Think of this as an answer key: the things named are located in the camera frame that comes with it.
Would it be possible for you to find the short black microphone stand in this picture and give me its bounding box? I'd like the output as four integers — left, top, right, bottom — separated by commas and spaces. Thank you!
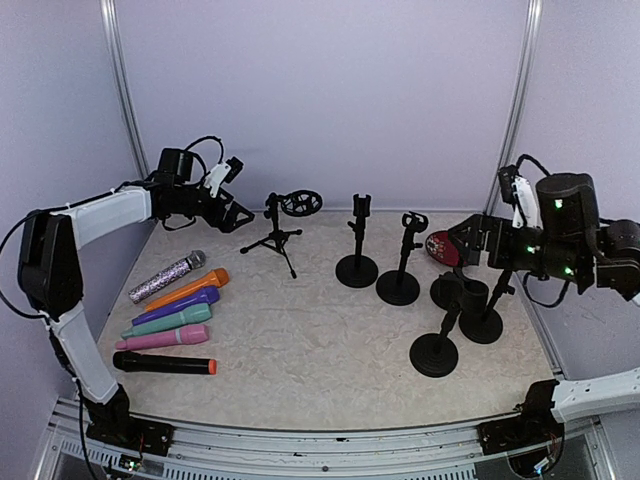
430, 268, 464, 310

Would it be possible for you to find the mint green toy microphone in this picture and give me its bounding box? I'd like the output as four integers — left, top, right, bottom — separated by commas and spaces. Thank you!
121, 303, 212, 340

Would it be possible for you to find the orange toy microphone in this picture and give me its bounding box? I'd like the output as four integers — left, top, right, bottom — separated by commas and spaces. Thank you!
145, 268, 230, 312

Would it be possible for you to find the right aluminium frame post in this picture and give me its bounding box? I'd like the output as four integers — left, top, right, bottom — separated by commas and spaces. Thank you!
483, 0, 544, 215

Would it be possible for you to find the purple toy microphone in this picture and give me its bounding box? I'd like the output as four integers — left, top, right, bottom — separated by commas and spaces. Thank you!
131, 286, 220, 326

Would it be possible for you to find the silver glitter microphone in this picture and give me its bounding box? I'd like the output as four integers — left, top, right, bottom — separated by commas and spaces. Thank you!
128, 250, 207, 304

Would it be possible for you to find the aluminium frame post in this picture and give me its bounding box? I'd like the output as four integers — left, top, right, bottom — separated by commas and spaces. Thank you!
483, 0, 544, 215
99, 0, 152, 181

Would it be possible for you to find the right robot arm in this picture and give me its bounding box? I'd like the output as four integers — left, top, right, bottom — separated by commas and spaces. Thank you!
447, 154, 639, 455

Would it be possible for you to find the pink toy microphone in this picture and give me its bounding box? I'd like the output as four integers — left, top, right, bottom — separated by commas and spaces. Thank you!
115, 324, 209, 351

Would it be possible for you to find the red patterned plate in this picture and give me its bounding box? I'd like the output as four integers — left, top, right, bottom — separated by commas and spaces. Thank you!
425, 230, 467, 267

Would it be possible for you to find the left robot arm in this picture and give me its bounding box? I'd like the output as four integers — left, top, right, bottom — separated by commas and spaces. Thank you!
1, 141, 254, 456

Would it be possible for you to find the black wireless microphone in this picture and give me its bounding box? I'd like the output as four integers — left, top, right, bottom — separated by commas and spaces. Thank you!
112, 351, 217, 375

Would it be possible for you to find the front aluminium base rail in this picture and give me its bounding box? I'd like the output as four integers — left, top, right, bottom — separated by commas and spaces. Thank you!
34, 397, 619, 480

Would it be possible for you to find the left aluminium frame post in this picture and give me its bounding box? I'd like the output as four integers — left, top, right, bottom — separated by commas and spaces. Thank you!
99, 0, 152, 181

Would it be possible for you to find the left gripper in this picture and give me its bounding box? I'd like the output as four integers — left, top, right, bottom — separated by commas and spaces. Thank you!
169, 184, 254, 232

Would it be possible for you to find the black tripod microphone stand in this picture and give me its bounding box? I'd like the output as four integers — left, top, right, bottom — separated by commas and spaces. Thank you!
240, 189, 323, 279

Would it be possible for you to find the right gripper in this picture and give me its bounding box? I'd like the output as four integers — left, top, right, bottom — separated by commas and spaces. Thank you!
448, 212, 588, 283

